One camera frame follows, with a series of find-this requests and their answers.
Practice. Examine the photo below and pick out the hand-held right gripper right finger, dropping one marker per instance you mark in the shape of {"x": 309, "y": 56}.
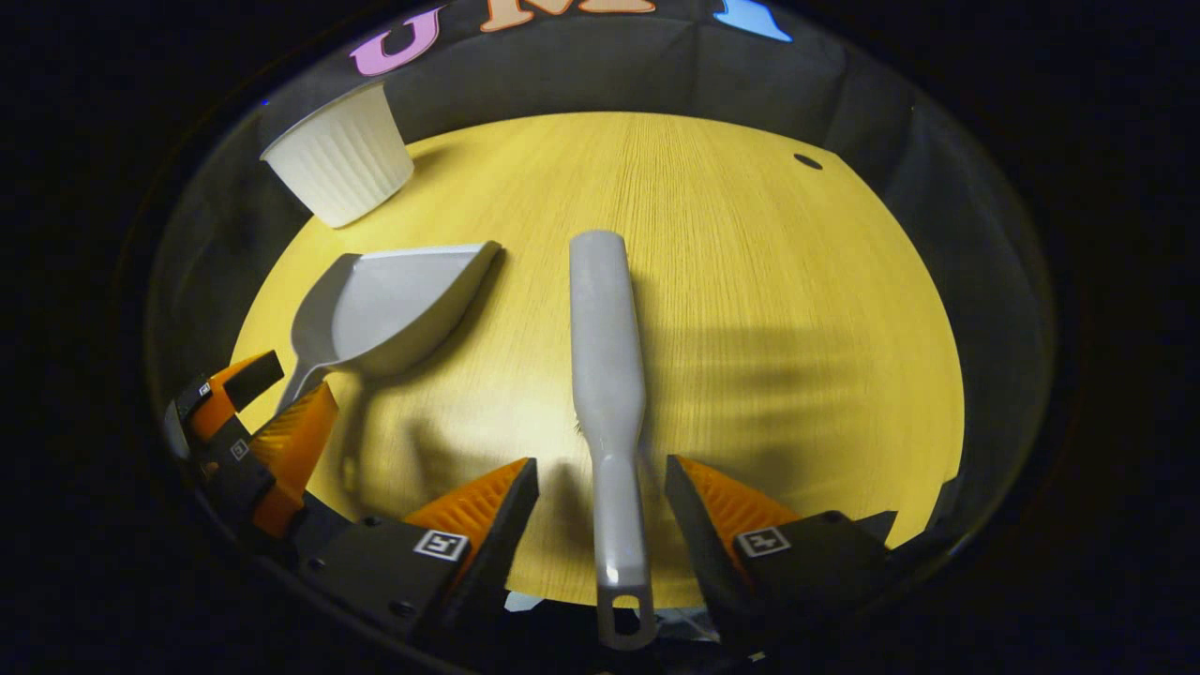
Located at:
{"x": 694, "y": 534}

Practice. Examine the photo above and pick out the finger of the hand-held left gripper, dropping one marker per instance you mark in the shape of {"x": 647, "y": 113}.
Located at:
{"x": 292, "y": 450}
{"x": 253, "y": 377}

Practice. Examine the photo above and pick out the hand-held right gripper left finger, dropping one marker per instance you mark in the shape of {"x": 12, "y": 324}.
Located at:
{"x": 511, "y": 525}

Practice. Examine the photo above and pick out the grey plastic dustpan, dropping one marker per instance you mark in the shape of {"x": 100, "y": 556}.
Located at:
{"x": 394, "y": 300}

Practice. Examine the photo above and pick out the grey small broom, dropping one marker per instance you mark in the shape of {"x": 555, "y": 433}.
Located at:
{"x": 609, "y": 375}

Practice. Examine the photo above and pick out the white ribbed garbage bin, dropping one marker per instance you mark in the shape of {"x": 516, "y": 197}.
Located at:
{"x": 342, "y": 159}

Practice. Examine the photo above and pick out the yellow wooden desktop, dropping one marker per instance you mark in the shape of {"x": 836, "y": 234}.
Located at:
{"x": 750, "y": 328}

